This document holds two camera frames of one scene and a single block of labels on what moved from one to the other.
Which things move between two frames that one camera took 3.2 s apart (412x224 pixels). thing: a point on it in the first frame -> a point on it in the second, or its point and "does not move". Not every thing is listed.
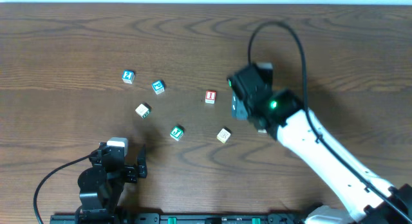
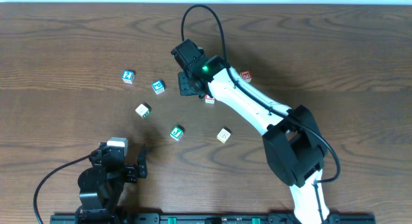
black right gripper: [238, 107] -> [187, 84]
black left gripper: [131, 172] does not move
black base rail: [177, 218] does not move
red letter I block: [210, 96] does not move
